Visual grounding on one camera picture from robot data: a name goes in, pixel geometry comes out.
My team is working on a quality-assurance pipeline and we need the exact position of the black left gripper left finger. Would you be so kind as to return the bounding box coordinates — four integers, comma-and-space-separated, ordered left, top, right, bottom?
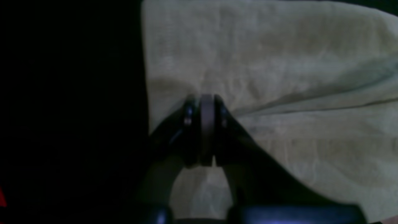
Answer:
124, 95, 201, 224

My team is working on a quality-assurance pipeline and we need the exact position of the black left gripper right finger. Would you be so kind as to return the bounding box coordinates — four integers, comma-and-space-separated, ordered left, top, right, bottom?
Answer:
213, 95, 367, 224

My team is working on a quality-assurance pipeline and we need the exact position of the olive green T-shirt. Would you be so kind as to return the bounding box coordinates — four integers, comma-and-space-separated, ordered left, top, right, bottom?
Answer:
142, 0, 398, 222

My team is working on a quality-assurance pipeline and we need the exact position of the black table cloth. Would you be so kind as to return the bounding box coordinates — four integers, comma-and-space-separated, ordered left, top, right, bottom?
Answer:
1, 0, 148, 224

